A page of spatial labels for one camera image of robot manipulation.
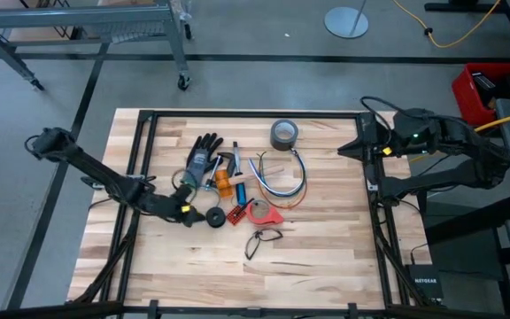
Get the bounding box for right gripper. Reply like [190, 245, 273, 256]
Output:
[337, 127, 398, 162]

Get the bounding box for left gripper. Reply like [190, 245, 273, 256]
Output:
[147, 194, 206, 228]

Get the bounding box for orange head wooden mallet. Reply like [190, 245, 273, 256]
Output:
[213, 164, 285, 198]

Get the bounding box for small red tray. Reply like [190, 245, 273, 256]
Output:
[227, 204, 248, 227]

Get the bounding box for chrome metal hand tool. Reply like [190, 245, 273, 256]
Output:
[204, 154, 222, 192]

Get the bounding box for black grey work glove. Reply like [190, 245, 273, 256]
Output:
[185, 132, 225, 187]

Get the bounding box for clear black safety glasses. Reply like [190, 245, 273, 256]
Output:
[243, 228, 284, 261]

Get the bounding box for black silver utility knife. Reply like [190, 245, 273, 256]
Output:
[232, 140, 244, 178]

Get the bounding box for red tape dispenser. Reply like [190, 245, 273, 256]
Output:
[244, 198, 285, 226]

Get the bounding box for red plastic bin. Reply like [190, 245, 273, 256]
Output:
[452, 62, 510, 128]

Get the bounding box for round grey stand base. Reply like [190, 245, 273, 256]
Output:
[324, 0, 370, 40]

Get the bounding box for black power adapter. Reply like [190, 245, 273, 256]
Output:
[471, 72, 498, 110]

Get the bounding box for black floor stand base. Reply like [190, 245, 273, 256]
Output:
[424, 0, 510, 61]

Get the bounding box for grey metal cart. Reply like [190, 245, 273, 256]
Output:
[0, 0, 193, 93]

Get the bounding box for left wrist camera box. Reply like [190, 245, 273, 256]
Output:
[173, 183, 194, 201]

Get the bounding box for grey duct tape roll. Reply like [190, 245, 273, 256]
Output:
[269, 118, 300, 152]

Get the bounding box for coiled coloured cables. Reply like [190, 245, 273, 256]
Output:
[248, 157, 305, 198]

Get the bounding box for blue cable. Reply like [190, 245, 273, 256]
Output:
[250, 157, 304, 197]

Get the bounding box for red cable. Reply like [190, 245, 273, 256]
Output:
[256, 175, 308, 211]

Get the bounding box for black aluminium table frame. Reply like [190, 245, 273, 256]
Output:
[66, 108, 442, 319]

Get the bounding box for yellow extension cord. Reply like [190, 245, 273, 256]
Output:
[390, 0, 504, 50]

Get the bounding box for black Netgear network switch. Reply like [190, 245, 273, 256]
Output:
[404, 263, 445, 301]

